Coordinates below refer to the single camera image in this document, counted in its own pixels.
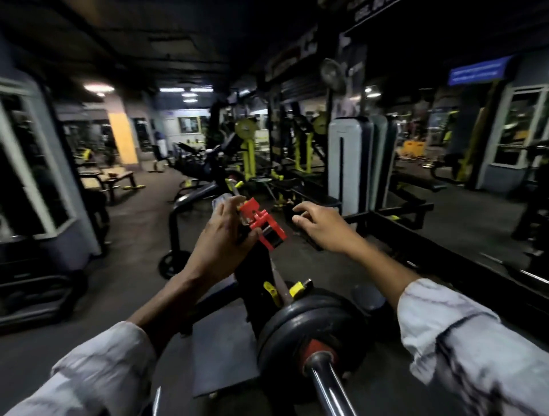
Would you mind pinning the black curved frame with wheel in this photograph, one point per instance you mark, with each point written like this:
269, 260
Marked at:
176, 223

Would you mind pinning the white weight stack cover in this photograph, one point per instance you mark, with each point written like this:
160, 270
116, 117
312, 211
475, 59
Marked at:
349, 167

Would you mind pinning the person's left forearm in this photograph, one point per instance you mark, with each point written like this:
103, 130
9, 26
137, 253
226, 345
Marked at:
128, 343

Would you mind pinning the grey floor mat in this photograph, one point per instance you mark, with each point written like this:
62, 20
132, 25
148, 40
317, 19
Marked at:
223, 347

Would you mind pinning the flat workout bench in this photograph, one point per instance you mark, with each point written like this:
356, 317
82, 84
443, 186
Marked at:
112, 178

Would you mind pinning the blue sign board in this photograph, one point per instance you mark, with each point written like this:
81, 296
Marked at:
478, 71

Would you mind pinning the black low machine frame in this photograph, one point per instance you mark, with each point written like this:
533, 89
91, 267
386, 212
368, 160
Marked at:
429, 253

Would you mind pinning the yellow clip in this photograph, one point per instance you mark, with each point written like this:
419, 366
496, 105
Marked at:
272, 294
299, 288

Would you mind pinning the black upright stand post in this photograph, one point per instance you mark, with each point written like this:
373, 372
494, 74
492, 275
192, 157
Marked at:
257, 278

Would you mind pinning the wall fan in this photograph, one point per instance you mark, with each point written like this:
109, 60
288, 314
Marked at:
333, 75

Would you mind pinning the person's left thumb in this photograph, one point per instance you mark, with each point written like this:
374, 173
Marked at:
250, 236

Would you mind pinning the grey weight stack cover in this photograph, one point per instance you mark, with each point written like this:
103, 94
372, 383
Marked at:
382, 158

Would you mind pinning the black incline bench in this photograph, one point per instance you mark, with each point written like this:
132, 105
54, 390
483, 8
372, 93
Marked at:
201, 160

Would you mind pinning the person's right forearm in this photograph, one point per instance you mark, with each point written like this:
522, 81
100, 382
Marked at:
450, 325

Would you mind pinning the yellow-green plate machine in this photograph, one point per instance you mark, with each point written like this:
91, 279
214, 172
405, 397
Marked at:
247, 145
305, 145

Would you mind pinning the person's right hand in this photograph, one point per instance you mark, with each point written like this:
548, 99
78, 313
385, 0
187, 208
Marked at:
330, 229

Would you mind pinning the person's right thumb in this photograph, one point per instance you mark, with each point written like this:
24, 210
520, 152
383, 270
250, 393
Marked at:
302, 220

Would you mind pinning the person's left hand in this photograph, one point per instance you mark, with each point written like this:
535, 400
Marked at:
216, 250

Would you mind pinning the black weight plate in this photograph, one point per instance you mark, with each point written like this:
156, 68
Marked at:
291, 330

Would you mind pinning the red barbell collar clamp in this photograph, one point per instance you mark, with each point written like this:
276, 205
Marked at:
262, 223

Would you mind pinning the long ceiling light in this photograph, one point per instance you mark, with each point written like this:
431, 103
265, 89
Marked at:
171, 90

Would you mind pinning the yellow pillar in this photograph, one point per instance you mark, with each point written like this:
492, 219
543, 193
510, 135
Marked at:
123, 138

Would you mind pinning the chrome barbell sleeve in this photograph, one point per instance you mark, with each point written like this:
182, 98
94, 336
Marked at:
329, 388

